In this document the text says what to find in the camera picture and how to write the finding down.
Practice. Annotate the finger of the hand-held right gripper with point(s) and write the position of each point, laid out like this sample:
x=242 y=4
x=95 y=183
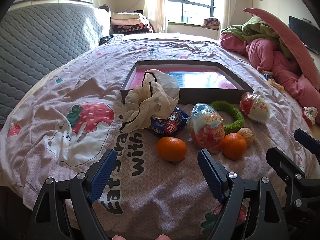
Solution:
x=303 y=137
x=280 y=160

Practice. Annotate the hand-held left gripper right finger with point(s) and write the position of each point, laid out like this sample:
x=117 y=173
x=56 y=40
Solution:
x=211 y=175

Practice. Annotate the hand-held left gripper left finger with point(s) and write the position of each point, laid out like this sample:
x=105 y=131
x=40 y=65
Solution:
x=102 y=175

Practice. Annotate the orange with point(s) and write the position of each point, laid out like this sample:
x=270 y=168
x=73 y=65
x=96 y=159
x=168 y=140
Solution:
x=233 y=146
x=171 y=148

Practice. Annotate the walnut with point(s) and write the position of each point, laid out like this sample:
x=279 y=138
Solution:
x=246 y=135

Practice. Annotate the blue-topped toy egg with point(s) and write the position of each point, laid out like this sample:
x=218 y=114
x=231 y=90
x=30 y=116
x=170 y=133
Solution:
x=205 y=132

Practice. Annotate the blue cookie packet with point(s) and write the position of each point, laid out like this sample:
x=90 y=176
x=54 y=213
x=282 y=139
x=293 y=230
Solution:
x=172 y=125

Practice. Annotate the grey shallow cardboard box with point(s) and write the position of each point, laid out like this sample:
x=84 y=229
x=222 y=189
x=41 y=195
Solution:
x=195 y=96

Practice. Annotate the person's left hand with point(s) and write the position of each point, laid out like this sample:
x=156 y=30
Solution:
x=163 y=237

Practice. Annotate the red and white scrunchie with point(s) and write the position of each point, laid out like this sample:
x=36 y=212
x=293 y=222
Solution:
x=310 y=115

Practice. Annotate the large yellow snack pack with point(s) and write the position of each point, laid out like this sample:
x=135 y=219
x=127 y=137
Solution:
x=276 y=86

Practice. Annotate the blue candy wrapper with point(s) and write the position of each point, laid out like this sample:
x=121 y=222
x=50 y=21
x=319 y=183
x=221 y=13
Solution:
x=270 y=74

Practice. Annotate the pink quilt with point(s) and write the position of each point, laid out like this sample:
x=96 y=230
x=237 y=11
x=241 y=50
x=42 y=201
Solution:
x=265 y=52

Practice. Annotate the pink picture book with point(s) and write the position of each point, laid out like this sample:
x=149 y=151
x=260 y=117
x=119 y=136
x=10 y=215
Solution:
x=225 y=82

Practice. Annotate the strawberry printed bedsheet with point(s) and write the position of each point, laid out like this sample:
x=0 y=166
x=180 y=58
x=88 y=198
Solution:
x=75 y=80

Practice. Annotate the black television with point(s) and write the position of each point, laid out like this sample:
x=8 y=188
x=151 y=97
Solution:
x=303 y=33

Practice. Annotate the green garment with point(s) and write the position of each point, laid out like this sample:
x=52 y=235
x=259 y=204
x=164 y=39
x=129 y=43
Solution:
x=252 y=32

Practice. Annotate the dark floral cloth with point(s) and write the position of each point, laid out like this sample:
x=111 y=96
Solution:
x=107 y=39

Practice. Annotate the patterned blanket on windowsill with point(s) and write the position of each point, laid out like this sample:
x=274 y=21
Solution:
x=211 y=22

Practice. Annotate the dark patterned folded blanket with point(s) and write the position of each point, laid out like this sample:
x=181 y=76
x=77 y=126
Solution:
x=132 y=29

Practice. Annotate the grey quilted headboard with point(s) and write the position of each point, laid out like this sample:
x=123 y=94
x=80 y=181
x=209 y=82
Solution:
x=45 y=37

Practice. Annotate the cream curtain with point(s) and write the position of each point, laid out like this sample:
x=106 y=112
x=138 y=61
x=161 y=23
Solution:
x=229 y=2
x=155 y=5

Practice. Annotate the pink folded blanket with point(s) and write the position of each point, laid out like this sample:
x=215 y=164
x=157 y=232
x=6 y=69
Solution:
x=128 y=22

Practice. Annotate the white pillow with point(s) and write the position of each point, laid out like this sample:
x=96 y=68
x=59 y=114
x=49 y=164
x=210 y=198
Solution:
x=102 y=17

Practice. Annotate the cream folded blanket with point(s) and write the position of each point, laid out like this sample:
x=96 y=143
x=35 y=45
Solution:
x=126 y=15

